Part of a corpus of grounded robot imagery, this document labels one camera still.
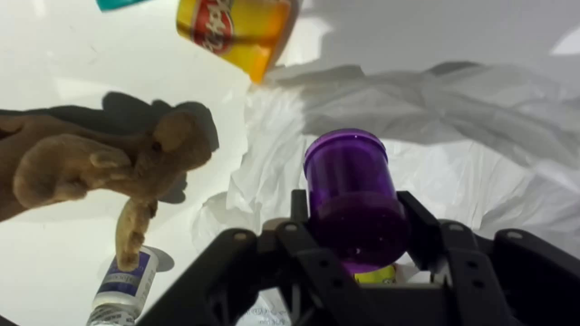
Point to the brown plush moose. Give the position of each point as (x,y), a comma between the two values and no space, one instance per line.
(103,157)

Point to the clear plastic bag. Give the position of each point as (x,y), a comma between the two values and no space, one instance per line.
(460,133)

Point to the lime green dough tub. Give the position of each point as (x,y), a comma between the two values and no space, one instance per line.
(376,276)

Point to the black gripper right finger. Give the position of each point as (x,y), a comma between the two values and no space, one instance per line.
(509,283)

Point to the yellow tub orange lid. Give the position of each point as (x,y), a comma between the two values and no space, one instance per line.
(242,30)

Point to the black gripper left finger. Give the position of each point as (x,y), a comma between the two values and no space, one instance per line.
(242,283)

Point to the white bottle blue label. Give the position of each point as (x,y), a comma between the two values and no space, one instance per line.
(124,291)

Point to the teal lid dough tub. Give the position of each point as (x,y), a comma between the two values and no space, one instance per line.
(119,5)

